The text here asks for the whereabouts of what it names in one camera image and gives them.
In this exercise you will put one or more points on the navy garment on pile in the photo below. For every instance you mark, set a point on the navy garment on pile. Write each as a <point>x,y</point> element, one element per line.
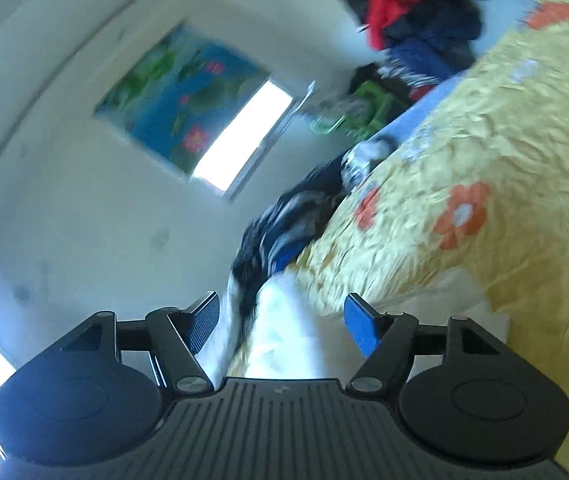
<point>434,38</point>

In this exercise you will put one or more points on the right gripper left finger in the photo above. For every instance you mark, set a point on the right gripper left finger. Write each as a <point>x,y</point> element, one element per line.
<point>176,336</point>

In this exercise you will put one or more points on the green plastic chair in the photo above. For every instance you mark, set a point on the green plastic chair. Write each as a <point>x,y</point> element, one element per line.
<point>385,107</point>

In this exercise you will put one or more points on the floral roller blind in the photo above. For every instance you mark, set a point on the floral roller blind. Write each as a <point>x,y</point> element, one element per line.
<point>181,95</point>

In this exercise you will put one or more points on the white black plastic bag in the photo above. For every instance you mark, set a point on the white black plastic bag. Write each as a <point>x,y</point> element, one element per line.
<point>366,156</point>

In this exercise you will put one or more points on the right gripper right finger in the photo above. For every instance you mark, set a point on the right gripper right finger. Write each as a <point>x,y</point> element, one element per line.
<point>386,342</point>

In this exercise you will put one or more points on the light blue knitted blanket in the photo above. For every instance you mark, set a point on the light blue knitted blanket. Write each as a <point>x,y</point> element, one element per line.
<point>402,127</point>

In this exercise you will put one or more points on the window with metal frame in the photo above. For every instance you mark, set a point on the window with metal frame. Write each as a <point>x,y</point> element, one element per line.
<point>225,165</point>

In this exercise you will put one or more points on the dark folded clothes pile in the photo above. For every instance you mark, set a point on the dark folded clothes pile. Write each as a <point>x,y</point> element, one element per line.
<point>273,240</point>

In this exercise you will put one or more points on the yellow carrot print bedspread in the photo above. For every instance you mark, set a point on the yellow carrot print bedspread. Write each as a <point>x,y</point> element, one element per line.
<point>482,184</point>

